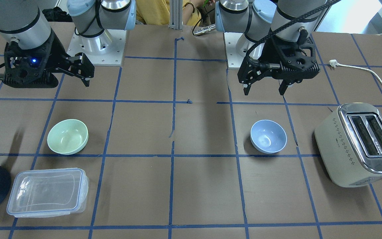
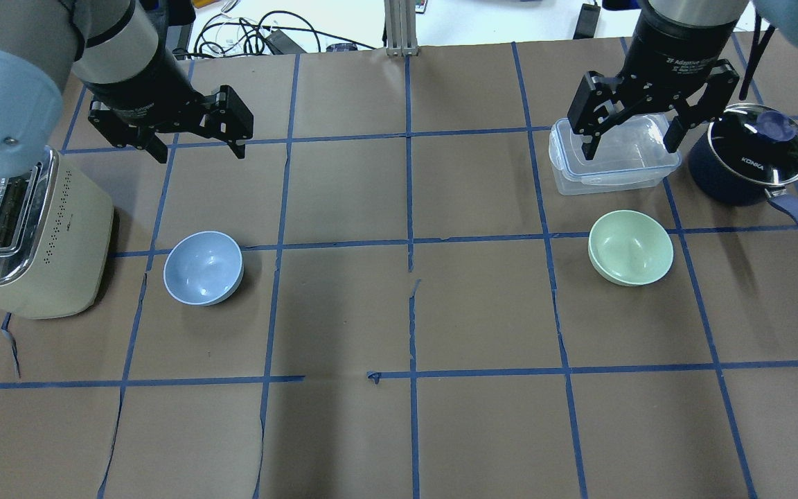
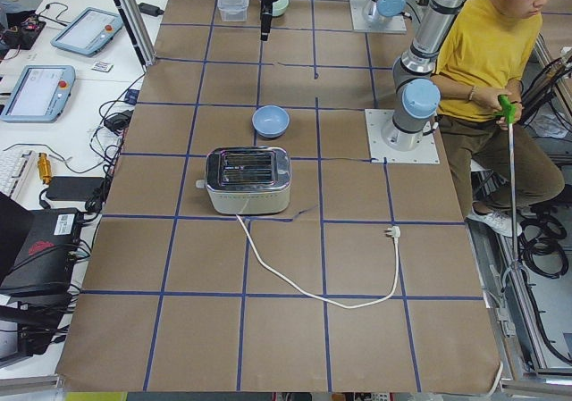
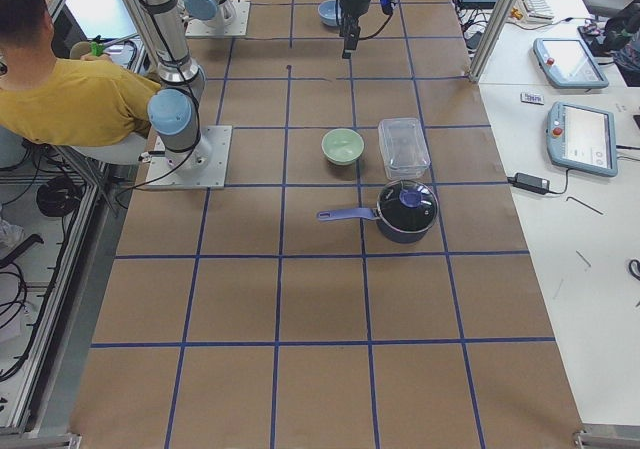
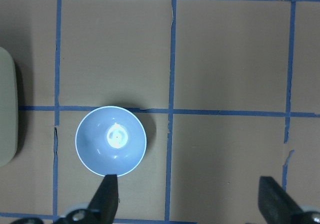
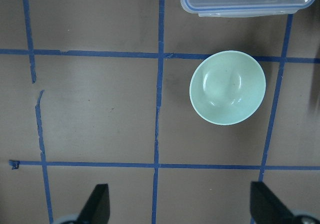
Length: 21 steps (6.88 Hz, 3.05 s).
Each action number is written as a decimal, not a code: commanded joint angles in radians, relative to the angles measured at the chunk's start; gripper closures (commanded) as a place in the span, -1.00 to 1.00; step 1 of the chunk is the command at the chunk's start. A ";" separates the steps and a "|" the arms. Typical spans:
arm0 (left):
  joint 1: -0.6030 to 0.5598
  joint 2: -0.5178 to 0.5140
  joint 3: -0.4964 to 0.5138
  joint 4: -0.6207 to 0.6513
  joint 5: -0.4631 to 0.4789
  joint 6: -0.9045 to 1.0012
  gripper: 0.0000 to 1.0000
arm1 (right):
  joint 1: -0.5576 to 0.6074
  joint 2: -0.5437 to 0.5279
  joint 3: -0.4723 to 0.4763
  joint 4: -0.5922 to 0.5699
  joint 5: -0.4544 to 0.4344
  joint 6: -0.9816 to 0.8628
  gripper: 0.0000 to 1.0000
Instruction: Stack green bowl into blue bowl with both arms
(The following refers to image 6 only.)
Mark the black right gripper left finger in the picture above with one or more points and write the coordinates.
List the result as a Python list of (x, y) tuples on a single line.
[(97, 207)]

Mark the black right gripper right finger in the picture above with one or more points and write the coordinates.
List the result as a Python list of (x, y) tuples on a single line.
[(266, 207)]

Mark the green bowl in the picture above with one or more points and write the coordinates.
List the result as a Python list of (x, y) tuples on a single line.
[(227, 87)]

